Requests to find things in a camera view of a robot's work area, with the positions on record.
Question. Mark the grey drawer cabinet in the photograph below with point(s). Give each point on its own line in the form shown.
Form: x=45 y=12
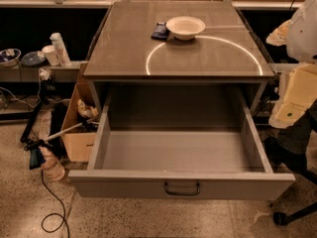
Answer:
x=224 y=52

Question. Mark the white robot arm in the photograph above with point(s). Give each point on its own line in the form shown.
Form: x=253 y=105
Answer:
x=299 y=34

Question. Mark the grabber tool with handle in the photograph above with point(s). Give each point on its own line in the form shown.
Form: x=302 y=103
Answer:
x=31 y=146

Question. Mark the blue plate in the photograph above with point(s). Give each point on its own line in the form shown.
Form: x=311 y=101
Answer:
x=33 y=59

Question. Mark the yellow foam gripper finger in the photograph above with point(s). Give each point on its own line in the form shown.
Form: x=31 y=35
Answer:
x=297 y=92

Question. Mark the cardboard box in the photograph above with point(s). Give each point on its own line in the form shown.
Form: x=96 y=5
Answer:
x=79 y=135

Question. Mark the dark blue snack packet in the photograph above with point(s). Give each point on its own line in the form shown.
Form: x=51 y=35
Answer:
x=161 y=32

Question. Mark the white cylindrical canister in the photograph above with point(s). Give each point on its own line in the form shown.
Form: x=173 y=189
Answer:
x=60 y=49

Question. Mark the plastic bottle on floor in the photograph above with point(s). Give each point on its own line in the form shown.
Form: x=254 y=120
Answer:
x=51 y=152

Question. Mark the grey top drawer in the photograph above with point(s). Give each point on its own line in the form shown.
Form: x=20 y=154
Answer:
x=184 y=141

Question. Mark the white paper bowl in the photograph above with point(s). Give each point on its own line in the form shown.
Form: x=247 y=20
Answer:
x=185 y=28

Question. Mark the white paper cup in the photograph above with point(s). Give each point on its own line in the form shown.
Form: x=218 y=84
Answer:
x=51 y=55

